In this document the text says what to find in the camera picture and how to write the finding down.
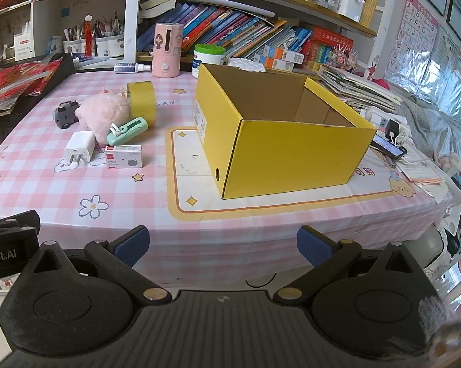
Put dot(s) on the red packets in plastic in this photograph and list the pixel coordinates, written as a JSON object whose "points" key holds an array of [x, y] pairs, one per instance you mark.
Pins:
{"points": [[12, 80]]}

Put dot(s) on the white charger plug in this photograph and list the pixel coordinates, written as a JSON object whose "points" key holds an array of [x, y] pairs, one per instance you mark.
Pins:
{"points": [[81, 146]]}

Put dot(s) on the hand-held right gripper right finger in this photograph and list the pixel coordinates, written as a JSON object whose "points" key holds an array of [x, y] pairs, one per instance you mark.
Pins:
{"points": [[314, 246]]}

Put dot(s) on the stack of paper workbooks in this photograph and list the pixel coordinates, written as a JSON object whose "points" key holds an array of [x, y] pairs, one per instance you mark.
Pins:
{"points": [[357, 88]]}

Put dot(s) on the black toy car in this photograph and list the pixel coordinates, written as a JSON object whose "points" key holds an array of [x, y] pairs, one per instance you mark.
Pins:
{"points": [[65, 117]]}

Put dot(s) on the loose paper sheets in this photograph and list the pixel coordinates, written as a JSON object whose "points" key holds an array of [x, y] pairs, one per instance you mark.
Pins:
{"points": [[422, 172]]}

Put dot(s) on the red boxed book set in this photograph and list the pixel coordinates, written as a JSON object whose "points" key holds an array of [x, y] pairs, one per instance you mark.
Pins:
{"points": [[326, 42]]}

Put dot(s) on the white pen holder cup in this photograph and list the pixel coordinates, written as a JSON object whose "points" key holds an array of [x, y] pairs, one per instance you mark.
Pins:
{"points": [[110, 46], [75, 46]]}

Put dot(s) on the orange white small box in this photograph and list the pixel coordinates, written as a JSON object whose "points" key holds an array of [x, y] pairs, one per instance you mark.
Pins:
{"points": [[284, 54], [274, 64]]}

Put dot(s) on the white power strip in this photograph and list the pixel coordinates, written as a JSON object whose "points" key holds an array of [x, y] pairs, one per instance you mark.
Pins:
{"points": [[376, 119]]}

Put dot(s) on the pink alphabet poster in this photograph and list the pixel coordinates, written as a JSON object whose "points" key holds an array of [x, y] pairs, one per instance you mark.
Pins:
{"points": [[410, 38]]}

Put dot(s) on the white pen organizer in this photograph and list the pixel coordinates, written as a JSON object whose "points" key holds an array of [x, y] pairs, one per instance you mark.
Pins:
{"points": [[349, 7]]}

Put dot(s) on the white shelf unit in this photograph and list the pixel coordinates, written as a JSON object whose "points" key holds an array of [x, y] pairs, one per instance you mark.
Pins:
{"points": [[50, 11]]}

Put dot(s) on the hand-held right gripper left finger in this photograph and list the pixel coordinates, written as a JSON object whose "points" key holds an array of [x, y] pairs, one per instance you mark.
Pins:
{"points": [[132, 246]]}

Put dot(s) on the white cotton pad pack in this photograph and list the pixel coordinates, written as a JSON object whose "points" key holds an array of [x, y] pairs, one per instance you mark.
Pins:
{"points": [[246, 64]]}

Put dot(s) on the small white box red label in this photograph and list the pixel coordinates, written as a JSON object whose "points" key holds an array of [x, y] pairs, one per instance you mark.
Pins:
{"points": [[123, 157]]}

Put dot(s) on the white jar green lid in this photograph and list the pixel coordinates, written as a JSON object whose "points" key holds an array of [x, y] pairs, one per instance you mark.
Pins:
{"points": [[209, 58]]}

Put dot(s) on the row of colourful books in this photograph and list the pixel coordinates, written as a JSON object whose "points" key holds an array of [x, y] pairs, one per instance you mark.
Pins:
{"points": [[223, 27]]}

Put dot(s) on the red doll figure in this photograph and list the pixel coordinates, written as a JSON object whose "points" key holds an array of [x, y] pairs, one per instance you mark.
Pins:
{"points": [[88, 34]]}

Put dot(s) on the pink humidifier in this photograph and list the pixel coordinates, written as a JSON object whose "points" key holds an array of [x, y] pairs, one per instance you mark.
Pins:
{"points": [[165, 53]]}

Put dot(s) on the small spray bottle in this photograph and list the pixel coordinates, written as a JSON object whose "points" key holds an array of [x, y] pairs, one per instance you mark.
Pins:
{"points": [[129, 68]]}

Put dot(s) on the grey cloth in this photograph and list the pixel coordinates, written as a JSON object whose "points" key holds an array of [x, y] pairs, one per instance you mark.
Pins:
{"points": [[433, 130]]}

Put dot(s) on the white tissue box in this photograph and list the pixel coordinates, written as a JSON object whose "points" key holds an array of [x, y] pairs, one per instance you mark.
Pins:
{"points": [[23, 44]]}

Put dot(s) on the white bar lamp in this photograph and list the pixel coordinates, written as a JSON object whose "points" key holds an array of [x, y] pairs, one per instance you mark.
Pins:
{"points": [[230, 4]]}

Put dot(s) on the yellow cardboard box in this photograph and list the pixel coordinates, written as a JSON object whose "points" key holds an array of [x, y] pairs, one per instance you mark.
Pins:
{"points": [[291, 153]]}

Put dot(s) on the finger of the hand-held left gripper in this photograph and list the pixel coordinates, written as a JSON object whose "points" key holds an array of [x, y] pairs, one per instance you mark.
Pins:
{"points": [[23, 224]]}

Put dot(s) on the yellow tape roll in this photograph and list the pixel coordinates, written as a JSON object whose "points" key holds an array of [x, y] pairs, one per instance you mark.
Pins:
{"points": [[142, 101]]}

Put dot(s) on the black smartphone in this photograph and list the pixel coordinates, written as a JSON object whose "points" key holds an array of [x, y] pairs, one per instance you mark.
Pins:
{"points": [[387, 147]]}

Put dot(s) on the black electronic keyboard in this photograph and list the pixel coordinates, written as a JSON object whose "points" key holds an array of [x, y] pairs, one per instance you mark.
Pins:
{"points": [[42, 88]]}

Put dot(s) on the black charger plug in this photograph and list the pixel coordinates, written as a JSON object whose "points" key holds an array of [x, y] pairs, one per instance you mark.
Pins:
{"points": [[392, 127]]}

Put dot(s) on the dried flower decoration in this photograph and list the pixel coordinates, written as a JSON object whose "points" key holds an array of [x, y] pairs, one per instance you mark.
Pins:
{"points": [[341, 59]]}

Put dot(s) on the pink plush toy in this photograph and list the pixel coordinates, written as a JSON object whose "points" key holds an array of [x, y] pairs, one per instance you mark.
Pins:
{"points": [[100, 115]]}

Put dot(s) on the thick open book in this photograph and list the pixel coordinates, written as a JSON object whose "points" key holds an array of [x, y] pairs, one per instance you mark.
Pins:
{"points": [[157, 4]]}

